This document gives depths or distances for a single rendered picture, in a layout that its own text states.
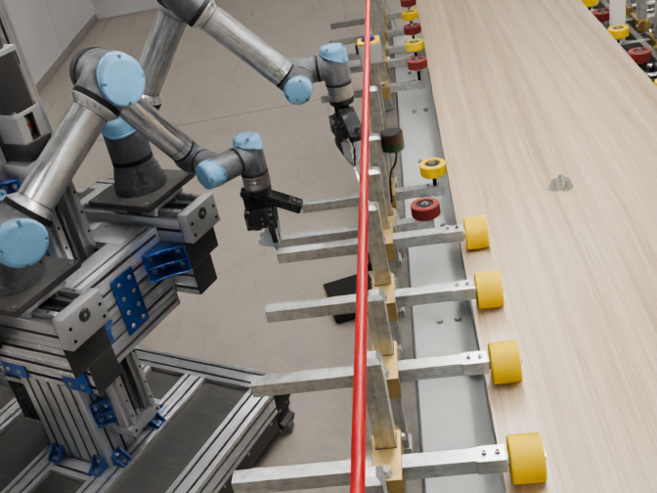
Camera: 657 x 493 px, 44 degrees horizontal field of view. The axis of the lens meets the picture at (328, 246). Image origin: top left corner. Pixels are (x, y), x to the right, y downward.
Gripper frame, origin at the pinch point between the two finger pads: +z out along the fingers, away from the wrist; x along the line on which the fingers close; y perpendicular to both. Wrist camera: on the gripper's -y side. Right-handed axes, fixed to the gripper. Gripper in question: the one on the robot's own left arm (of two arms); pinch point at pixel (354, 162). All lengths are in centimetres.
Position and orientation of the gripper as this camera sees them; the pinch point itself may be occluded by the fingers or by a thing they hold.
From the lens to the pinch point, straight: 243.3
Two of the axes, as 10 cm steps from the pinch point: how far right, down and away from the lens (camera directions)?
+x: -9.4, 2.9, -1.7
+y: -2.9, -4.4, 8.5
